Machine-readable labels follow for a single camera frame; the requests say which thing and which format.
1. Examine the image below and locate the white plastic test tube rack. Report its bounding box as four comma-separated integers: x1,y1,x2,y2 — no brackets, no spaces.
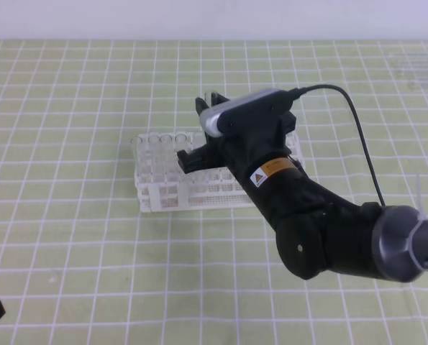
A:
132,132,304,213

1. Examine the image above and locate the clear glass test tube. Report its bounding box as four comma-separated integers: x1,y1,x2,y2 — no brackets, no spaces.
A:
204,91,212,107

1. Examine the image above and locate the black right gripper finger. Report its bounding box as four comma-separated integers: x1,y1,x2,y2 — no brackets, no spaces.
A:
194,92,232,139
177,142,224,174

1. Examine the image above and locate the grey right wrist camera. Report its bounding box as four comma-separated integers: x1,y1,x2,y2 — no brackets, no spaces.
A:
199,88,293,138

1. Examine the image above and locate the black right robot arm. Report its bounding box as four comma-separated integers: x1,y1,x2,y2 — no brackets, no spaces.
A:
177,89,428,282

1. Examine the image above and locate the green grid tablecloth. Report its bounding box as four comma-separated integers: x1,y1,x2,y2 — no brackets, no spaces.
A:
0,40,428,344

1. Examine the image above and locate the black camera cable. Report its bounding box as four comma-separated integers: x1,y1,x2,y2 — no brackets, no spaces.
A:
288,84,387,208

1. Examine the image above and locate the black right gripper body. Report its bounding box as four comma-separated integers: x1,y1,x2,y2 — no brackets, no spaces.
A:
206,110,296,187

